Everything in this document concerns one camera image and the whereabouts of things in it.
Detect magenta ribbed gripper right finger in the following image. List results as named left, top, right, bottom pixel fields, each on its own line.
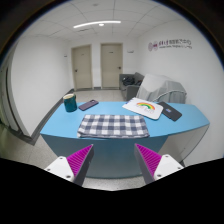
left=134, top=144, right=183, bottom=184

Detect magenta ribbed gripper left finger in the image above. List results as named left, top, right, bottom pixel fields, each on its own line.
left=45, top=145, right=94, bottom=186

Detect blue white checkered towel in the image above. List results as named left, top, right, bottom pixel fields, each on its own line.
left=77, top=115, right=149, bottom=139

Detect blue table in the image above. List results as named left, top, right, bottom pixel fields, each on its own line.
left=41, top=102, right=209, bottom=179

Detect white rainbow notebook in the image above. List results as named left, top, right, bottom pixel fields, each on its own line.
left=123, top=97, right=163, bottom=120

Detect black tablet device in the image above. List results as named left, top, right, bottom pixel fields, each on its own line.
left=159, top=102, right=182, bottom=121

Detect purple smartphone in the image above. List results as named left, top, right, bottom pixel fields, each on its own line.
left=78, top=100, right=99, bottom=111

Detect dark green mug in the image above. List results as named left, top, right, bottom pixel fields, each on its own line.
left=63, top=93, right=77, bottom=112

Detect grey covered chair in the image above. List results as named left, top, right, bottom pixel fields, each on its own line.
left=136, top=74, right=187, bottom=104

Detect grey sofa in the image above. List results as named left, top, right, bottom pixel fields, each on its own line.
left=119, top=72, right=144, bottom=100

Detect black bag on sofa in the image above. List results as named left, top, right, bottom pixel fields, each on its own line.
left=122, top=77, right=135, bottom=86

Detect left beige door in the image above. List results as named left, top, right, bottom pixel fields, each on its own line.
left=72, top=45, right=92, bottom=90

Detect beige door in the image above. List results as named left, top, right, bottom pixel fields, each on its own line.
left=72, top=45, right=92, bottom=90
left=101, top=43, right=123, bottom=88

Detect right beige door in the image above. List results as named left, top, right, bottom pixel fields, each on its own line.
left=101, top=43, right=123, bottom=88

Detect long ceiling light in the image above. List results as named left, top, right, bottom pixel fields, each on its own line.
left=73, top=20, right=121, bottom=29

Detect wall logo sign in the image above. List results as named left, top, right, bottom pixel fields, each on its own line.
left=148, top=39, right=192, bottom=52

